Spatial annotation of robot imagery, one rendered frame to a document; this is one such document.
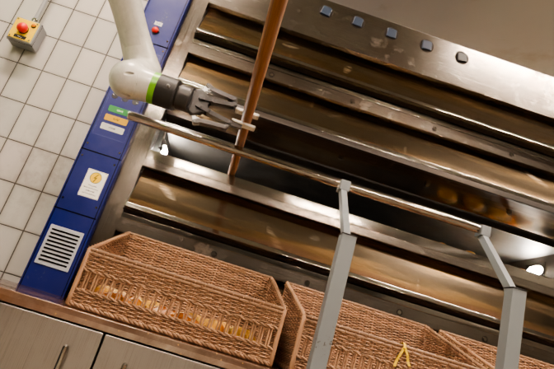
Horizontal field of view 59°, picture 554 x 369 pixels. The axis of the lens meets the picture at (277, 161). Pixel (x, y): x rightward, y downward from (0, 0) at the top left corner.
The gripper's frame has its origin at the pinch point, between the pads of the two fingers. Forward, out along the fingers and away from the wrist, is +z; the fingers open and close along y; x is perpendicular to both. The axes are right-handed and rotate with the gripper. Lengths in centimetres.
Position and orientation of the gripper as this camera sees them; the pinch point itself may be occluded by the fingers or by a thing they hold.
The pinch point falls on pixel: (245, 119)
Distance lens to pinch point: 142.4
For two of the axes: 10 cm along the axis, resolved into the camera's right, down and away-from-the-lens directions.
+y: -2.8, 9.0, -3.3
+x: 1.6, -3.0, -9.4
